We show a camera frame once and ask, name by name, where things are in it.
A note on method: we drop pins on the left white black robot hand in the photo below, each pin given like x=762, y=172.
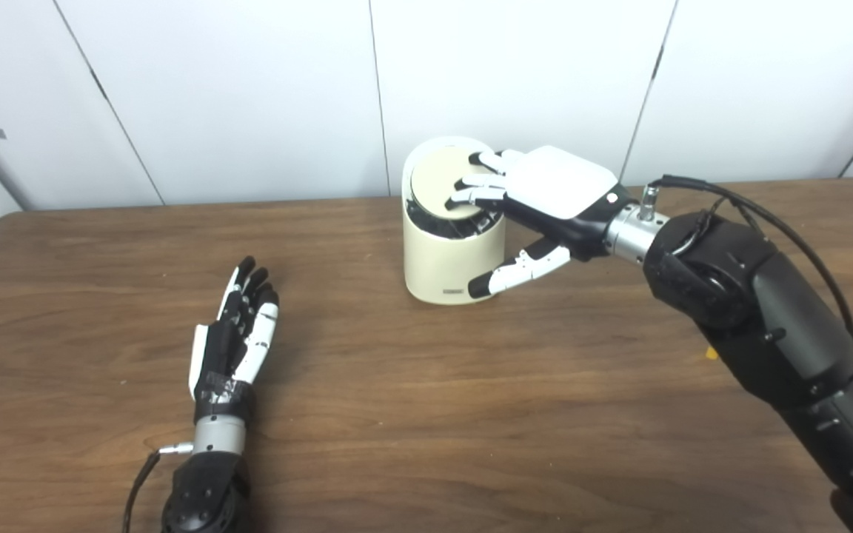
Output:
x=223, y=363

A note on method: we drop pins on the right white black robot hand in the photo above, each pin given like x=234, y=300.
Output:
x=560, y=196

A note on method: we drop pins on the cream round bin lid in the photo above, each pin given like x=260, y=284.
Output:
x=437, y=181

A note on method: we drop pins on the cream-colored bin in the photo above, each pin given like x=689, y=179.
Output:
x=449, y=263

